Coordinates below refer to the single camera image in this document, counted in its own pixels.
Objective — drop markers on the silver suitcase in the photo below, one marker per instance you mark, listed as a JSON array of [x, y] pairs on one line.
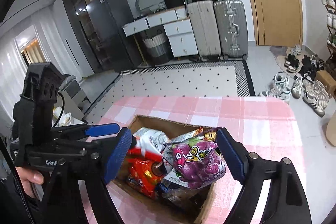
[[231, 29]]

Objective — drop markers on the orange red snack packet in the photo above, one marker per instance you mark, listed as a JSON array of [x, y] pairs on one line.
[[141, 174]]

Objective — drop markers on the purple snack packet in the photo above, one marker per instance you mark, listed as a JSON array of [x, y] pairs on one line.
[[197, 163]]

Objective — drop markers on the dark glass cabinet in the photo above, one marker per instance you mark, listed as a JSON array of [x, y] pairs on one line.
[[76, 16]]

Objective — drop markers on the brown cardboard box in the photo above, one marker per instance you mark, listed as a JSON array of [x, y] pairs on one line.
[[157, 123]]

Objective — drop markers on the small cardboard box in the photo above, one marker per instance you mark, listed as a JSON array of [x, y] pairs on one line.
[[326, 82]]

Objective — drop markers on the cream waste bin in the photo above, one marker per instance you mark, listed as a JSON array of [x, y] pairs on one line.
[[331, 130]]

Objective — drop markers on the grey doormat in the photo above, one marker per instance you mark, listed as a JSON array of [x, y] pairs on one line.
[[281, 56]]

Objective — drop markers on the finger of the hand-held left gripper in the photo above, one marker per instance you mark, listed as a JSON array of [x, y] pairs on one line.
[[102, 130], [78, 149]]

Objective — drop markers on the small white red snack packet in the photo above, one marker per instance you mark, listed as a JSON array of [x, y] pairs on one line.
[[151, 136]]

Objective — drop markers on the grey fridge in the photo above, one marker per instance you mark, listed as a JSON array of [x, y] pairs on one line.
[[110, 29]]

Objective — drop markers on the pink checked tablecloth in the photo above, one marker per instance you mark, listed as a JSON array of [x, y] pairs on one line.
[[262, 129]]

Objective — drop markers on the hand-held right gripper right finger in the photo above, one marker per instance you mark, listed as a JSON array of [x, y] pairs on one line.
[[231, 155]]

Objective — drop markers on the white curtain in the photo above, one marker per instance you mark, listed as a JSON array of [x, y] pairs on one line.
[[15, 56]]

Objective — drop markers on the scattered loose sneakers group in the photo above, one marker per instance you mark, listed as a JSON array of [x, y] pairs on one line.
[[309, 90]]

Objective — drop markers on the white desk with drawers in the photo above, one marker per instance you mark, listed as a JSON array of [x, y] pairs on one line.
[[181, 40]]

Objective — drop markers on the person's left hand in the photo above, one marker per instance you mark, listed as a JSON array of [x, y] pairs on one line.
[[26, 179]]

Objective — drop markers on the grey white laundry basket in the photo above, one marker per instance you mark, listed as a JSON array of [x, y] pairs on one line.
[[156, 49]]

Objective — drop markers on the beige suitcase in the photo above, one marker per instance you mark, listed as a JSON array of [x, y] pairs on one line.
[[204, 29]]

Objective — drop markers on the oval mirror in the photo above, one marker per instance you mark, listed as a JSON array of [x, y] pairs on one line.
[[147, 1]]

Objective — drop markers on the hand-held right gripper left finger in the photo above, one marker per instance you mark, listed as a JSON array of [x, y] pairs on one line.
[[118, 155]]

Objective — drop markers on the wooden shoe rack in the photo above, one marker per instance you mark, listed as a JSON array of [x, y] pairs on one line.
[[331, 43]]

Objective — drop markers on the black bag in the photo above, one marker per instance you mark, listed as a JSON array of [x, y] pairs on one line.
[[174, 2]]

